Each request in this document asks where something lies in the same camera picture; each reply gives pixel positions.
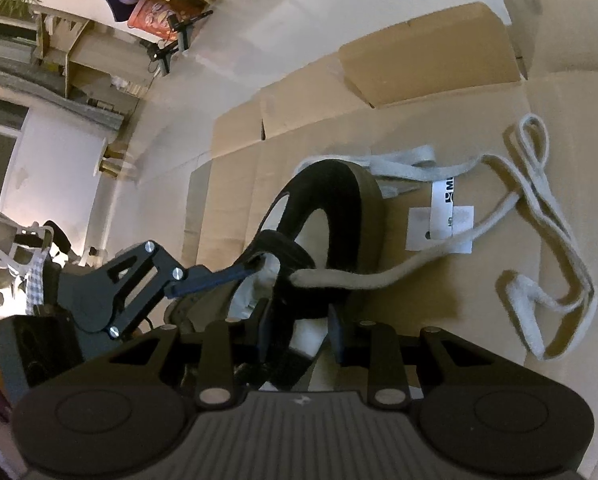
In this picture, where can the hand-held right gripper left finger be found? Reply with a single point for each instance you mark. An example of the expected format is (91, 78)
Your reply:
(264, 331)

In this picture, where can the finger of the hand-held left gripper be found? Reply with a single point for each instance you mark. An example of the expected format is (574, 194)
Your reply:
(204, 280)

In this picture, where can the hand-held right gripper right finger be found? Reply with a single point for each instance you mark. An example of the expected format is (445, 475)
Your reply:
(336, 334)

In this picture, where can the white shoelace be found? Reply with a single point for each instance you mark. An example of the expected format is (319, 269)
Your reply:
(329, 279)

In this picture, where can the black and white shoe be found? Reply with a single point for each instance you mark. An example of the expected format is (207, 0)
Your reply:
(339, 185)

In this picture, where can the checkered cloth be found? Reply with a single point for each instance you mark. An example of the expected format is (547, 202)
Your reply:
(36, 280)

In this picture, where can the dark grey box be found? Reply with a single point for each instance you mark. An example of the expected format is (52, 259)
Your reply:
(34, 355)

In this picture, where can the white shipping label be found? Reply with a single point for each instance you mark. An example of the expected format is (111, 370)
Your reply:
(419, 225)

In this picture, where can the flattened cardboard box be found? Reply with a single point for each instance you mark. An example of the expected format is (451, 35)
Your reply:
(479, 310)

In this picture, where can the light wooden cabinet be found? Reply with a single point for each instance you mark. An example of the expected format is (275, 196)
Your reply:
(89, 55)

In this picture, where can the black tripod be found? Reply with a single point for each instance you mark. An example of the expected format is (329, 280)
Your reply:
(183, 30)

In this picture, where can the orange printed bag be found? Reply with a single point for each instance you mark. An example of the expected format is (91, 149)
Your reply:
(154, 17)

